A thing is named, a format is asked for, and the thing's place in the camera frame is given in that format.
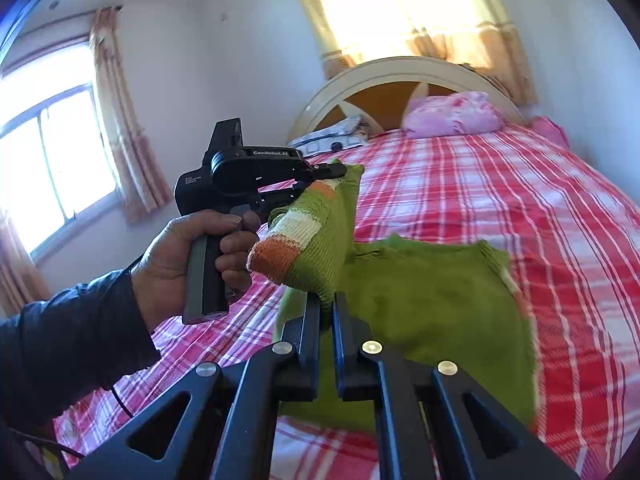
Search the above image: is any cream wooden arched headboard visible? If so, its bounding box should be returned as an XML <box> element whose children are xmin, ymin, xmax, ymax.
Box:
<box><xmin>288</xmin><ymin>56</ymin><xmax>526</xmax><ymax>141</ymax></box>

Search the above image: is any grey white patterned pillow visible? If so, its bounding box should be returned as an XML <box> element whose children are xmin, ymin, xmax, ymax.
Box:
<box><xmin>288</xmin><ymin>115</ymin><xmax>370</xmax><ymax>158</ymax></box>

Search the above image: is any black cable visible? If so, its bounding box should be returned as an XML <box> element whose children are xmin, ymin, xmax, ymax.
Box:
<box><xmin>8</xmin><ymin>383</ymin><xmax>137</xmax><ymax>461</ymax></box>

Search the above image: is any beige curtain at side window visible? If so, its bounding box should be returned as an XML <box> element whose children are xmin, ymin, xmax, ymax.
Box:
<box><xmin>89</xmin><ymin>8</ymin><xmax>170</xmax><ymax>224</ymax></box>

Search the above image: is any red white plaid bedsheet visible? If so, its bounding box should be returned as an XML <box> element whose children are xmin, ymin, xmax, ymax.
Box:
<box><xmin>54</xmin><ymin>127</ymin><xmax>639</xmax><ymax>479</ymax></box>

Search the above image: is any pink floral pillow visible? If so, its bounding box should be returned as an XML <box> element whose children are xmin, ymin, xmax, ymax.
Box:
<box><xmin>400</xmin><ymin>91</ymin><xmax>504</xmax><ymax>139</ymax></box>

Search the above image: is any dark blue left sleeve forearm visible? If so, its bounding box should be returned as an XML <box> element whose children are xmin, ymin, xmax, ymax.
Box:
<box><xmin>1</xmin><ymin>271</ymin><xmax>160</xmax><ymax>429</ymax></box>

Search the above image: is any person's left hand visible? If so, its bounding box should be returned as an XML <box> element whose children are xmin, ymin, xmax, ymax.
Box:
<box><xmin>130</xmin><ymin>209</ymin><xmax>263</xmax><ymax>334</ymax></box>

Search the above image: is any green orange white striped sweater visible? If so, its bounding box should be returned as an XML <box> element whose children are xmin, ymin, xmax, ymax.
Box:
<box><xmin>248</xmin><ymin>165</ymin><xmax>536</xmax><ymax>425</ymax></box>

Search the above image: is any side window with frame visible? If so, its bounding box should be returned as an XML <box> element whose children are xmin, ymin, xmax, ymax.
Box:
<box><xmin>1</xmin><ymin>44</ymin><xmax>118</xmax><ymax>260</ymax></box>

